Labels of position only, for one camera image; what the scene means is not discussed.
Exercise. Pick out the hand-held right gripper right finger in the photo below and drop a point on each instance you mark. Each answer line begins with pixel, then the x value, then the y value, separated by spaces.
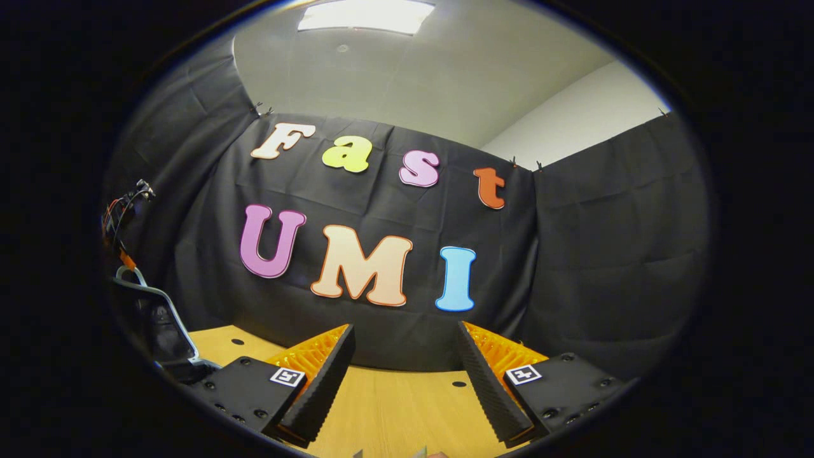
pixel 489 388

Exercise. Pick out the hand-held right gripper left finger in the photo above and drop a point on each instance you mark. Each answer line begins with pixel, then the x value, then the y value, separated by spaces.
pixel 321 388

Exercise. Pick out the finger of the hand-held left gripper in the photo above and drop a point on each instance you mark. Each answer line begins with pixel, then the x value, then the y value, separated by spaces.
pixel 128 259

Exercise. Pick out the light blue suitcase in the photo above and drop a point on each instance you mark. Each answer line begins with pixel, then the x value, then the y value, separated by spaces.
pixel 156 324

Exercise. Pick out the black backdrop cloth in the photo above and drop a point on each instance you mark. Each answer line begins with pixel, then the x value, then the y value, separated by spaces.
pixel 572 254

